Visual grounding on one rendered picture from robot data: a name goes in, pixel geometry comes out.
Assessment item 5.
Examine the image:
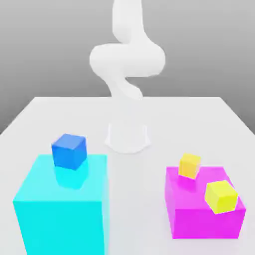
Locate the small blue cube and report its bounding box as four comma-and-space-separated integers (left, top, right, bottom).
51, 133, 88, 171

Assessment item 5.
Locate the small orange-yellow cube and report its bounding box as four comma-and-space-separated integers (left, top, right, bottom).
178, 153, 202, 180

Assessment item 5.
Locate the small lemon-yellow cube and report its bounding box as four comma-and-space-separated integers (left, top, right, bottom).
204, 180, 239, 215

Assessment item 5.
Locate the large cyan box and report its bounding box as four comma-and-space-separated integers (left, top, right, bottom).
12, 154, 109, 255

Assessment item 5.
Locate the large magenta box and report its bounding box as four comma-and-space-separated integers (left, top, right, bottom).
164, 166, 247, 240

